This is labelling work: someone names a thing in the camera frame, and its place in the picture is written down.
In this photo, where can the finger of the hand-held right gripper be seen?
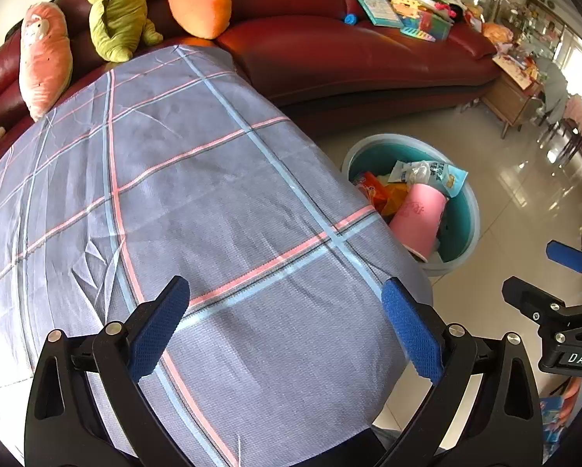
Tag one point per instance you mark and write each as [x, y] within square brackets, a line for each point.
[529, 301]
[568, 255]

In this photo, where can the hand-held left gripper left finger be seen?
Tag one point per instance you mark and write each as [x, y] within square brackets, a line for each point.
[157, 326]

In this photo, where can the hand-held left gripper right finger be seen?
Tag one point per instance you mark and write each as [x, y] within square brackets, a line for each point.
[415, 331]

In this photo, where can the blue plastic bin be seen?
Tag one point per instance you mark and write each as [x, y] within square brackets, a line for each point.
[461, 233]

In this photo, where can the pink paper cup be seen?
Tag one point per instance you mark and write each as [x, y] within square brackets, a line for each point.
[417, 219]

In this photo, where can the yellow orange snack packet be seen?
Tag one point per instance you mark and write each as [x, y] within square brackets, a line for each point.
[383, 194]

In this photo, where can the white blue packet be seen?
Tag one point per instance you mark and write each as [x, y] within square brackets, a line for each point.
[446, 177]

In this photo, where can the colourful toy box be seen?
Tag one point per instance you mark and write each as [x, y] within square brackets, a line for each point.
[558, 413]

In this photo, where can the grey cloth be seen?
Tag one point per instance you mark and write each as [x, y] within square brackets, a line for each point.
[385, 440]

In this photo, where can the dark wooden chair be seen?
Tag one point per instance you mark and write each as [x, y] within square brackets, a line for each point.
[578, 131]

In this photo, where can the blue plaid tablecloth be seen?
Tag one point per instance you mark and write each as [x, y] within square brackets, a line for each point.
[198, 180]

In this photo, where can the grey cloth covered chair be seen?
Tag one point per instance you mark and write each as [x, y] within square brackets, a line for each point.
[556, 87]

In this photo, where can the wooden cabinet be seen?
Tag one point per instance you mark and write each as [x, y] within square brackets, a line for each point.
[510, 92]

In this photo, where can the glass display cabinet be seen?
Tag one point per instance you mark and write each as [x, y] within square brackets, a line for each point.
[534, 9]

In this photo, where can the dark red leather sofa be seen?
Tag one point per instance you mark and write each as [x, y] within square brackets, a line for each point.
[344, 63]

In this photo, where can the pile of colourful toys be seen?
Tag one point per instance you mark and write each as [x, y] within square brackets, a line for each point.
[427, 14]

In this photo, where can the pink radish plush toy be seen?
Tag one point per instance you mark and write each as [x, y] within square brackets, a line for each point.
[45, 63]

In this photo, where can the green dinosaur plush toy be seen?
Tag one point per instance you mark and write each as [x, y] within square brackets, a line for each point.
[118, 14]

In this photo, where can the blue picture book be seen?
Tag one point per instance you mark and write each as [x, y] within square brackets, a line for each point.
[376, 7]

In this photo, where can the small blue toy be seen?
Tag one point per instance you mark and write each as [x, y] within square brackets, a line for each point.
[351, 18]

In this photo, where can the orange carrot plush toy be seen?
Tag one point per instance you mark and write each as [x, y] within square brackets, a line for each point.
[201, 5]

